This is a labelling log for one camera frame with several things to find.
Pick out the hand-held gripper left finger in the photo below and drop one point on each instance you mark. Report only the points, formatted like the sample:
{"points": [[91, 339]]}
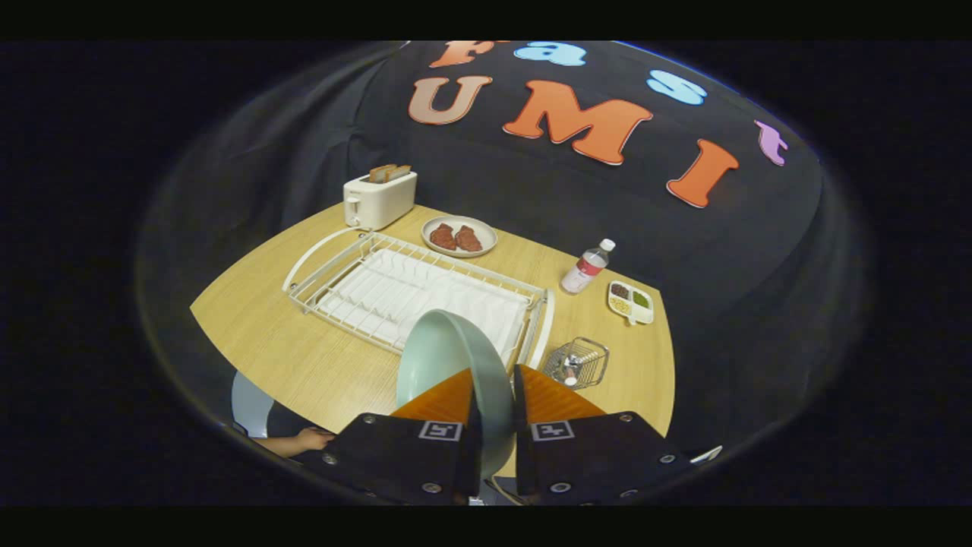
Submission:
{"points": [[395, 456]]}

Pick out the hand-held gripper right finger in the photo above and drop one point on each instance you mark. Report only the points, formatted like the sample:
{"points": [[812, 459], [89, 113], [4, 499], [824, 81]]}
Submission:
{"points": [[577, 463]]}

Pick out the pale green plate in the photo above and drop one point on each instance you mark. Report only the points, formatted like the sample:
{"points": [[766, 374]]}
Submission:
{"points": [[444, 353]]}

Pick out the white divided sauce dish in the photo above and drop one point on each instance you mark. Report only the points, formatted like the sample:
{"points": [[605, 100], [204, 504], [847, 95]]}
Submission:
{"points": [[630, 302]]}

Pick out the beige round plate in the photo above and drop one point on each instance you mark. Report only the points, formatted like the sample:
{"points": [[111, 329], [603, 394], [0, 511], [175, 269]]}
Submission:
{"points": [[486, 245]]}

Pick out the red label water bottle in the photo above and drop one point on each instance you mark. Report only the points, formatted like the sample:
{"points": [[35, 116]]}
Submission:
{"points": [[585, 270]]}

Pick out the red meat piece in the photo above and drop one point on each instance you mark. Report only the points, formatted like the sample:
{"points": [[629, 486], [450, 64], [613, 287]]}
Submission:
{"points": [[443, 237], [468, 238]]}

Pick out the white toaster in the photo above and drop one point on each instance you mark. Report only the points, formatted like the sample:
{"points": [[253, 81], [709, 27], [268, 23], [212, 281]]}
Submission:
{"points": [[380, 201]]}

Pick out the toasted bread slice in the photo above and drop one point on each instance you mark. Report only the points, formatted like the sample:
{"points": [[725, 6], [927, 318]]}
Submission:
{"points": [[401, 172], [381, 174]]}

